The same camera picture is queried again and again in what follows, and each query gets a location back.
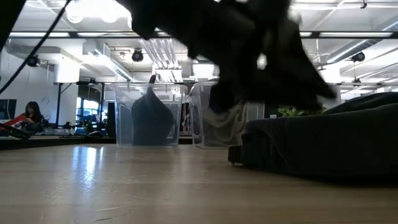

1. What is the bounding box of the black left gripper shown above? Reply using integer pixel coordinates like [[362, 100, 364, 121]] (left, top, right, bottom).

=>
[[123, 0, 259, 60]]

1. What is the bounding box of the dark grey fabric hat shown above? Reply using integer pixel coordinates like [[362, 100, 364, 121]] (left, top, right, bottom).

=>
[[131, 74, 175, 146]]

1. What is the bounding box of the beige fabric bucket hat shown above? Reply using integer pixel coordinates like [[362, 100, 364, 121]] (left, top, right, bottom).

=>
[[201, 101, 249, 147]]

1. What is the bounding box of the large dark grey hat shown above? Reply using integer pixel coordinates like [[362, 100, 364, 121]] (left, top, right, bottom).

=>
[[228, 91, 398, 185]]

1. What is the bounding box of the black ceiling spotlight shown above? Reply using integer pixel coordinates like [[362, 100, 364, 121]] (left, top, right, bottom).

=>
[[131, 49, 145, 63], [351, 51, 366, 63], [25, 54, 40, 68]]

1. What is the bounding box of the clear plastic storage bin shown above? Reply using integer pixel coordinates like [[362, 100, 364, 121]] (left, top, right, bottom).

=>
[[113, 82, 188, 147], [188, 80, 266, 149]]

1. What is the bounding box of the green potted plant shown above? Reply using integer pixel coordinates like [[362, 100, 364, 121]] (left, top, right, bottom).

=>
[[277, 105, 328, 118]]

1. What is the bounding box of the person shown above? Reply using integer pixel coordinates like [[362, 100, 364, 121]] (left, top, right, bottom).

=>
[[20, 101, 45, 134]]

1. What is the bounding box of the black computer monitor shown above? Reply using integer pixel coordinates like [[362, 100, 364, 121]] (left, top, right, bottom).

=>
[[0, 98, 17, 121]]

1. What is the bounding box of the black metal rig frame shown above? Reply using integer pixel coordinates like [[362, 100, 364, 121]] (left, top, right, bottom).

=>
[[8, 30, 398, 39]]

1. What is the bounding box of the black cable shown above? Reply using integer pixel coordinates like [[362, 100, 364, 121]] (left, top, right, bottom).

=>
[[0, 0, 73, 95]]

